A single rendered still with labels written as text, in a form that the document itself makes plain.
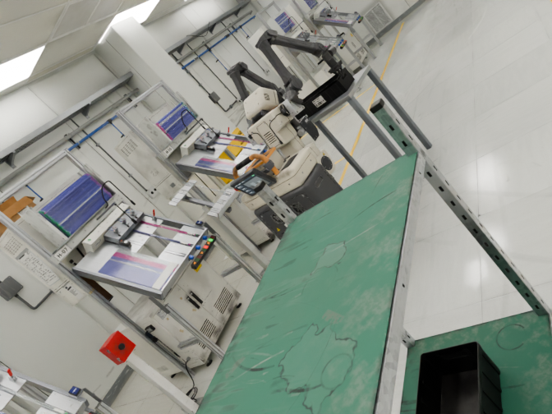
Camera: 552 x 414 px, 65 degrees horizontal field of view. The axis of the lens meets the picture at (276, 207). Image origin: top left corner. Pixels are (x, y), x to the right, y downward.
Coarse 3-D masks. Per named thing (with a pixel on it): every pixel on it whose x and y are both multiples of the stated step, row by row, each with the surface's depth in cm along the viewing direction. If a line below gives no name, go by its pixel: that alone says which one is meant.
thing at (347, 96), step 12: (360, 72) 315; (372, 72) 314; (360, 84) 299; (348, 96) 287; (384, 96) 321; (324, 108) 310; (360, 108) 290; (396, 108) 324; (312, 120) 314; (372, 120) 295; (408, 120) 326; (324, 132) 369; (420, 132) 329; (336, 144) 371; (384, 144) 300; (348, 156) 375; (396, 156) 302; (360, 168) 380
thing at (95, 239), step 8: (128, 208) 346; (112, 216) 336; (120, 216) 338; (104, 224) 329; (112, 224) 330; (96, 232) 321; (104, 232) 323; (88, 240) 315; (96, 240) 316; (88, 248) 315; (96, 248) 318
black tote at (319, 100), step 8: (344, 72) 304; (328, 80) 319; (336, 80) 297; (344, 80) 300; (352, 80) 307; (320, 88) 326; (328, 88) 304; (336, 88) 301; (344, 88) 298; (312, 96) 334; (320, 96) 311; (328, 96) 308; (336, 96) 305; (304, 104) 322; (312, 104) 319; (320, 104) 316; (304, 112) 327; (312, 112) 323
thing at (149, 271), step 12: (120, 252) 315; (132, 252) 315; (108, 264) 305; (120, 264) 305; (132, 264) 305; (144, 264) 305; (156, 264) 305; (168, 264) 305; (120, 276) 297; (132, 276) 297; (144, 276) 297; (156, 276) 297; (168, 276) 297; (156, 288) 289
